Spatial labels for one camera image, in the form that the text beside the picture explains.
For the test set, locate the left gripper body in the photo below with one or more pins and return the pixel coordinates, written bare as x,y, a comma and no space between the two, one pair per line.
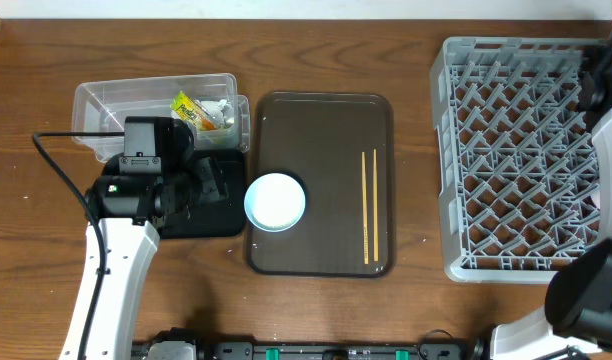
203,183

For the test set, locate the light blue rice bowl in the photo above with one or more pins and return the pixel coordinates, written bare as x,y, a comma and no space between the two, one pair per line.
274,202

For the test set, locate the yellow snack wrapper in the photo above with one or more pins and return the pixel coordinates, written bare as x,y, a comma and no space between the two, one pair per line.
194,113

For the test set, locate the wooden chopstick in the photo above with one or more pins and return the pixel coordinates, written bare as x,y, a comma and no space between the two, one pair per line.
375,207
364,209

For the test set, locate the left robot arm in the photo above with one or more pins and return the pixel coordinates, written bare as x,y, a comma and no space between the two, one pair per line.
118,257

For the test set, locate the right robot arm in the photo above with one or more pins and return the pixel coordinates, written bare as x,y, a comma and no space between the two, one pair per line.
576,319

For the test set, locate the clear plastic waste bin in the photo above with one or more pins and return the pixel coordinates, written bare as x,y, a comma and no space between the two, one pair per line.
103,106

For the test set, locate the grey dishwasher rack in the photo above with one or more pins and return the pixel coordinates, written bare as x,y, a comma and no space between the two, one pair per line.
525,188

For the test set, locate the black tray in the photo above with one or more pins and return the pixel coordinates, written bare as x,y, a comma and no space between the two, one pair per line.
155,199

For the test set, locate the brown serving tray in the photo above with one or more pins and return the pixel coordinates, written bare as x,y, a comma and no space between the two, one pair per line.
318,138

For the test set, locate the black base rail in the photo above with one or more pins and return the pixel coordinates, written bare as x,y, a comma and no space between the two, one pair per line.
180,343

